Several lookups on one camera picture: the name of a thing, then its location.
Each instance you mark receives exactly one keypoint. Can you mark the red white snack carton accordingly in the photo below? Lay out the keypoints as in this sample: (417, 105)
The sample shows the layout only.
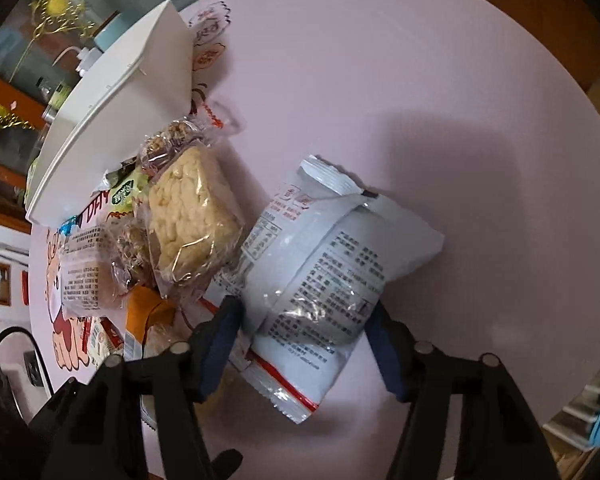
(105, 340)

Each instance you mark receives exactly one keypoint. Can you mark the white printed snack packet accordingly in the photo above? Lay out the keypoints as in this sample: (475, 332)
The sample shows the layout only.
(320, 270)

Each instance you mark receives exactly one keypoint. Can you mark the white text snack packet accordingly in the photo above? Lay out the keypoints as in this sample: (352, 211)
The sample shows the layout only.
(82, 270)

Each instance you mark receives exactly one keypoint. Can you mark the large gold door ornament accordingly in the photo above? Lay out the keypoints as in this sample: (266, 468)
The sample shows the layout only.
(57, 5)

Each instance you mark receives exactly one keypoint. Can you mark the pink printed table cover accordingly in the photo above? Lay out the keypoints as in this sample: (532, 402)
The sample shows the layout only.
(380, 85)

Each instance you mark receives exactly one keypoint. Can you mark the small nut cluster packet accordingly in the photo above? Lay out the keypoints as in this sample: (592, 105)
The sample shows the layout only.
(132, 250)

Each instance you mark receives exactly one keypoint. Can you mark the white plastic tray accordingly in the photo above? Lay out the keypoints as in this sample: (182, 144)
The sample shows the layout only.
(130, 100)

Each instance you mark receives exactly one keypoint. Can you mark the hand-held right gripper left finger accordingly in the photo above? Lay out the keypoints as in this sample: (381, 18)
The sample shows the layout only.
(221, 350)

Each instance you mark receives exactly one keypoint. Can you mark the orange snack packet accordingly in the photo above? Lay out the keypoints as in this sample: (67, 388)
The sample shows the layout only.
(140, 310)

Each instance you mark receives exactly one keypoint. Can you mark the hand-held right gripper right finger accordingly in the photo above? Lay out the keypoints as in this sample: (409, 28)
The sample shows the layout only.
(386, 357)

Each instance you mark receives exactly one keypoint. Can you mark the rice cracker clear packet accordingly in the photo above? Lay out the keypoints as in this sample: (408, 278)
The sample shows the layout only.
(190, 210)

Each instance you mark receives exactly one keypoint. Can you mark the blue white snack packet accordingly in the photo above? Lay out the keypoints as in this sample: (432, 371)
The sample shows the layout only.
(69, 226)

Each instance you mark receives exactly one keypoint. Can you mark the small gold door ornament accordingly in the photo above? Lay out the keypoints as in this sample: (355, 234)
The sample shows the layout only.
(0, 110)

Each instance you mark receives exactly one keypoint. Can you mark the green snack packet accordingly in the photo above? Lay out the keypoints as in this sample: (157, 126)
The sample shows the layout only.
(122, 195)

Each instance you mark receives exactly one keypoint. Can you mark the nut cluster clear packet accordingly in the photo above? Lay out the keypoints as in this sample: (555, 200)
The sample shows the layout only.
(175, 135)

